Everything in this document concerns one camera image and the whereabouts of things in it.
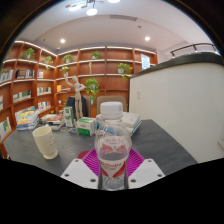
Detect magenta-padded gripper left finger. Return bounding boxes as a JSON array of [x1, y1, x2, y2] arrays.
[[60, 148, 102, 190]]

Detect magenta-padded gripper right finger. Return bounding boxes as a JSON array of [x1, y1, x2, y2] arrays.
[[124, 148, 166, 190]]

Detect clear plastic water bottle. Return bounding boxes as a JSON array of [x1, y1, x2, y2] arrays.
[[93, 101, 133, 192]]

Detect cream plastic cup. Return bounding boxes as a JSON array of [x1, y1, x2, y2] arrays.
[[32, 125, 59, 160]]

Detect green white box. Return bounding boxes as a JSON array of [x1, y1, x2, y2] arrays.
[[76, 117, 97, 137]]

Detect white book stack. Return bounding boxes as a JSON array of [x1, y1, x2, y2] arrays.
[[121, 111, 143, 134]]

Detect dark blue chair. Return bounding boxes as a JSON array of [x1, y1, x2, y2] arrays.
[[65, 95, 89, 118]]

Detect colourful book stack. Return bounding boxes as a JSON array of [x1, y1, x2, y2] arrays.
[[14, 109, 40, 132]]

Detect white partition counter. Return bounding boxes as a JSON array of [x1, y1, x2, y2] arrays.
[[128, 52, 224, 164]]

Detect wooden artist mannequin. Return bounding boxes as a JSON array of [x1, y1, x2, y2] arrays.
[[64, 75, 87, 121]]

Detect beige chair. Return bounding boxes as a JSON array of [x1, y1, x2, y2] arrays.
[[95, 95, 128, 116]]

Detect round ceiling lights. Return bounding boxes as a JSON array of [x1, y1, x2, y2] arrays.
[[59, 0, 151, 44]]

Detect wooden wall shelf unit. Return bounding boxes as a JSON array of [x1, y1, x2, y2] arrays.
[[0, 40, 159, 141]]

